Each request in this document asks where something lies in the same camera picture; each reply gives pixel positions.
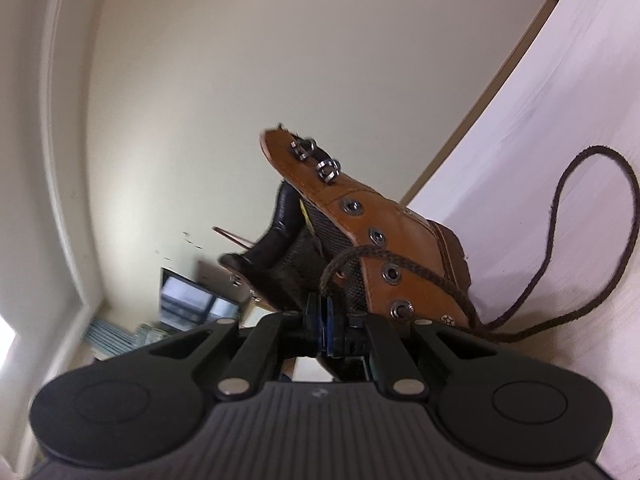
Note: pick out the flat screen television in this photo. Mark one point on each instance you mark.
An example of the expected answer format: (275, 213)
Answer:
(185, 300)

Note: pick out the wooden stick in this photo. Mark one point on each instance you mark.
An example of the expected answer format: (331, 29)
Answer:
(230, 236)

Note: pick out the dark brown shoelace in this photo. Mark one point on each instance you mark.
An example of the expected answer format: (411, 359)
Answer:
(597, 149)

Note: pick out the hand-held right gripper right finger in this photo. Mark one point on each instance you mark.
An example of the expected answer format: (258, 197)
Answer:
(331, 330)

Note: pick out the brown leather boot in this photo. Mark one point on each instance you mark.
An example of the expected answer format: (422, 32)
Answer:
(400, 225)

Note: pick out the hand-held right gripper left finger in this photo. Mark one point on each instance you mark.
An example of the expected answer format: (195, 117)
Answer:
(316, 330)

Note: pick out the teal fabric covered appliance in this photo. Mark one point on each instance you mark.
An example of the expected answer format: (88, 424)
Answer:
(115, 335)

